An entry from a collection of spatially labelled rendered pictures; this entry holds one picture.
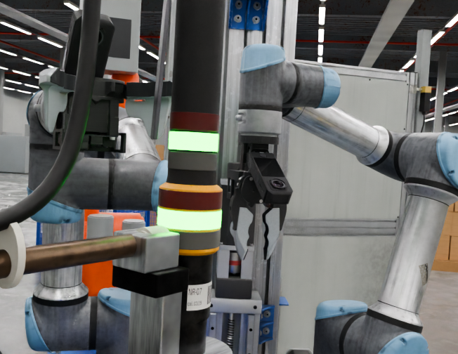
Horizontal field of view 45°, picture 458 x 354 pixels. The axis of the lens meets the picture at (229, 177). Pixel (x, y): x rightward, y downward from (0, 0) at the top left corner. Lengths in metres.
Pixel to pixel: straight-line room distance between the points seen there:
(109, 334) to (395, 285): 0.61
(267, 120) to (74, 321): 0.61
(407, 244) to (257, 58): 0.52
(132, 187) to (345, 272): 1.87
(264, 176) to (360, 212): 1.70
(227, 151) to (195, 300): 1.01
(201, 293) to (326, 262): 2.14
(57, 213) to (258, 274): 0.72
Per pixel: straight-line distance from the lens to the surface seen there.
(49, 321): 1.24
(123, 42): 4.44
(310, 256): 2.46
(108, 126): 0.62
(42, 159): 0.79
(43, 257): 0.30
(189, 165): 0.36
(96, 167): 0.79
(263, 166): 0.90
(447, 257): 8.75
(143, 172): 0.80
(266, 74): 0.93
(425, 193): 1.21
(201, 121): 0.36
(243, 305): 1.33
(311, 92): 0.98
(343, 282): 2.57
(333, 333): 1.27
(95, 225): 4.28
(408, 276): 1.20
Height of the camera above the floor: 1.61
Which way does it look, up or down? 3 degrees down
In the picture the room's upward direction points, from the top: 3 degrees clockwise
